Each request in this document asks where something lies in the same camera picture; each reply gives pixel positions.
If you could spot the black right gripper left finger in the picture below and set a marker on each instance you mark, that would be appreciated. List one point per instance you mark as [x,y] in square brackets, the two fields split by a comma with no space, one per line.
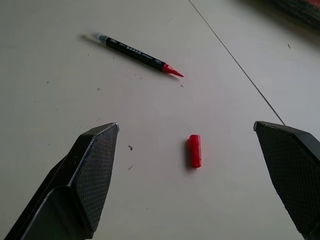
[82,180]

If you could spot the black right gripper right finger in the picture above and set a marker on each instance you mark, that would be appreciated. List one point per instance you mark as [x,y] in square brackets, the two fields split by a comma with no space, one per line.
[292,175]

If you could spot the red pen cap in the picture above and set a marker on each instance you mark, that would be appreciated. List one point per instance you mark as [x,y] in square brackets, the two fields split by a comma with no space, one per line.
[195,151]

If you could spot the black pen with red tip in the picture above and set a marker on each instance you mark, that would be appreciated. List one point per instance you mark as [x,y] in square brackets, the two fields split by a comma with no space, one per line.
[136,53]

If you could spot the dark striped object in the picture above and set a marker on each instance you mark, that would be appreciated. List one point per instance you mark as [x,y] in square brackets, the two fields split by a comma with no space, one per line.
[290,11]

